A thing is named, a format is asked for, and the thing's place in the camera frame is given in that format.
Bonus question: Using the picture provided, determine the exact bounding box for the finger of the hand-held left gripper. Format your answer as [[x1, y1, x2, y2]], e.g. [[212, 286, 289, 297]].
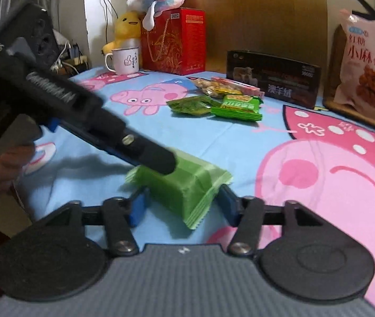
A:
[[46, 118, 138, 166], [75, 96, 178, 175]]

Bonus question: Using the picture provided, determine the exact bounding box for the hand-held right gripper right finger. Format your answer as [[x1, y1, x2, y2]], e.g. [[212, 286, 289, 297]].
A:
[[216, 184, 335, 257]]

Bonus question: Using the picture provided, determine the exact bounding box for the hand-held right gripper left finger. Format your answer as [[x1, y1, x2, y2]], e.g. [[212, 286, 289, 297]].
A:
[[41, 188, 152, 258]]

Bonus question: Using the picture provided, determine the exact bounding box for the light green snack packet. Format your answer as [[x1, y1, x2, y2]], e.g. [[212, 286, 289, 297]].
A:
[[125, 148, 233, 231]]

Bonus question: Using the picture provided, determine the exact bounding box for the dark green snack packet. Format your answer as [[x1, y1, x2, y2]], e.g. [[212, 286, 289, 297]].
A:
[[167, 95, 221, 118]]

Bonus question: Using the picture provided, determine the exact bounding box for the clear bag of peanuts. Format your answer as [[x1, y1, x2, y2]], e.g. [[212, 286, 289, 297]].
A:
[[191, 77, 222, 99]]

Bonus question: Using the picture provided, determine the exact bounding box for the bright green yellow-label snack packet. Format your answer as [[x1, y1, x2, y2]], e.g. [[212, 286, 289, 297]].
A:
[[210, 94, 264, 123]]

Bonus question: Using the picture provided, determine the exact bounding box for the yellow snack packet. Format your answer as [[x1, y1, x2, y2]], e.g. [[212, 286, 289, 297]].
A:
[[212, 84, 243, 99]]

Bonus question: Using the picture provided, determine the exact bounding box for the pink slim snack box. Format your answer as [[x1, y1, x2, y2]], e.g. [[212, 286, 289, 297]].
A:
[[210, 76, 265, 99]]

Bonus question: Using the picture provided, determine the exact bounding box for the black cardboard box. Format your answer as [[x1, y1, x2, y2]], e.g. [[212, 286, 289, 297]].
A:
[[226, 50, 322, 109]]

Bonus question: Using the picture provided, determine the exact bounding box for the beige power strip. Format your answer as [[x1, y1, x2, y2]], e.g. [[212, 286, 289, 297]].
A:
[[54, 38, 89, 75]]

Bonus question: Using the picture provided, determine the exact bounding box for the cartoon printed bed sheet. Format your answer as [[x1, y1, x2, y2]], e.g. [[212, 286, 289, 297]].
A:
[[16, 66, 375, 316]]

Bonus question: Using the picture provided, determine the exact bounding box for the white enamel mug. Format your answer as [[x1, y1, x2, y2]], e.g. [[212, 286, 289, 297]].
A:
[[105, 46, 140, 75]]

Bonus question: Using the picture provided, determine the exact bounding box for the red gift box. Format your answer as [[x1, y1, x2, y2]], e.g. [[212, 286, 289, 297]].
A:
[[140, 7, 207, 76]]

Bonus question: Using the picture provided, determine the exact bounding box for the yellow duck plush toy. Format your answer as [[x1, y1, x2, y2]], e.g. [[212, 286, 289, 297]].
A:
[[101, 11, 142, 55]]

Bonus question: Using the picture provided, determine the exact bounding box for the pink fried dough snack bag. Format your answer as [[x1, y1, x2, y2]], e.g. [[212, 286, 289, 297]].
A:
[[334, 8, 375, 127]]

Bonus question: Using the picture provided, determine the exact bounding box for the wood grain wall panel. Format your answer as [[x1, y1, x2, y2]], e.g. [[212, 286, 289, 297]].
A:
[[126, 0, 328, 73]]

